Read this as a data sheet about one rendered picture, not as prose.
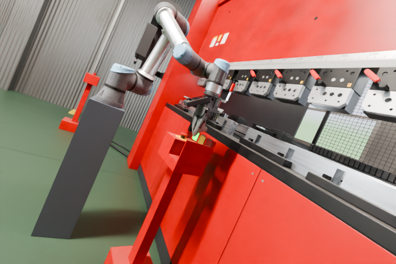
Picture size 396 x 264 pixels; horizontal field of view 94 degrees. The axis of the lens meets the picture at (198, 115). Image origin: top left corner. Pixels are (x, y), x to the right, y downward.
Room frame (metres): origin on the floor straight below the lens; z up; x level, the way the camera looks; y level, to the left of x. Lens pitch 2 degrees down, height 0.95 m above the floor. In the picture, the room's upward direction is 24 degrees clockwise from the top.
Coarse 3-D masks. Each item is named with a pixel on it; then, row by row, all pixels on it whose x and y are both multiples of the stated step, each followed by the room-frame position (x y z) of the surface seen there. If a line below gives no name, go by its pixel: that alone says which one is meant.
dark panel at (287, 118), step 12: (240, 96) 2.12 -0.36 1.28; (252, 96) 1.96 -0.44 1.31; (228, 108) 2.23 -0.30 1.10; (240, 108) 2.04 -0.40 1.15; (252, 108) 1.89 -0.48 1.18; (264, 108) 1.76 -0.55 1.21; (276, 108) 1.64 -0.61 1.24; (288, 108) 1.54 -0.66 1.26; (300, 108) 1.45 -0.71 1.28; (252, 120) 1.83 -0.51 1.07; (264, 120) 1.71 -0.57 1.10; (276, 120) 1.59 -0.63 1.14; (288, 120) 1.50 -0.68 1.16; (300, 120) 1.42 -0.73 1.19; (288, 132) 1.46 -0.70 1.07
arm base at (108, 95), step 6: (102, 90) 0.99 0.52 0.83; (108, 90) 0.99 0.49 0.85; (114, 90) 0.99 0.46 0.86; (120, 90) 1.01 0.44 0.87; (96, 96) 0.99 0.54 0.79; (102, 96) 0.99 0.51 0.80; (108, 96) 0.98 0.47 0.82; (114, 96) 0.99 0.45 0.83; (120, 96) 1.02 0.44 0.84; (102, 102) 0.97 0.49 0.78; (108, 102) 0.98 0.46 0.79; (114, 102) 0.99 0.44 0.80; (120, 102) 1.03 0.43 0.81
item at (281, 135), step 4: (264, 128) 1.11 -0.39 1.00; (268, 128) 1.23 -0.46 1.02; (272, 128) 1.21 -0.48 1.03; (268, 132) 1.21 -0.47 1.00; (272, 132) 1.19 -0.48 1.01; (276, 132) 1.16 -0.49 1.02; (280, 132) 1.15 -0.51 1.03; (272, 136) 1.22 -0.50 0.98; (276, 136) 1.15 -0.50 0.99; (280, 136) 1.13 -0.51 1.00; (284, 136) 1.13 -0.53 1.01; (288, 136) 1.15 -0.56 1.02; (284, 140) 1.14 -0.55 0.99; (288, 140) 1.15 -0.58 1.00; (292, 140) 1.17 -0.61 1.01
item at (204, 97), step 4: (200, 96) 0.84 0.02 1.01; (204, 96) 0.84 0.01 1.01; (208, 96) 0.83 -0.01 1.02; (184, 100) 0.81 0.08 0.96; (188, 100) 0.80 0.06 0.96; (192, 100) 0.80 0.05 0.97; (196, 100) 0.80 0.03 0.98; (200, 100) 0.81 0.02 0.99; (204, 100) 0.82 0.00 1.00; (208, 100) 0.83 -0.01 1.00; (184, 104) 0.81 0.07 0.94; (188, 104) 0.78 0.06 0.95; (192, 104) 0.79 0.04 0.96; (196, 104) 0.80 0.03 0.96
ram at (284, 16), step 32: (256, 0) 1.54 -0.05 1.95; (288, 0) 1.20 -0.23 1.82; (320, 0) 0.99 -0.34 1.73; (352, 0) 0.84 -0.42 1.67; (384, 0) 0.73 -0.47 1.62; (224, 32) 1.82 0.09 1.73; (256, 32) 1.36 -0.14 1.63; (288, 32) 1.10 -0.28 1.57; (320, 32) 0.92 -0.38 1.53; (352, 32) 0.79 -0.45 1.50; (384, 32) 0.69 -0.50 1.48; (288, 64) 1.01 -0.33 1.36; (320, 64) 0.85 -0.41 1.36; (352, 64) 0.74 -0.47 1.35; (384, 64) 0.65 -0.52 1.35
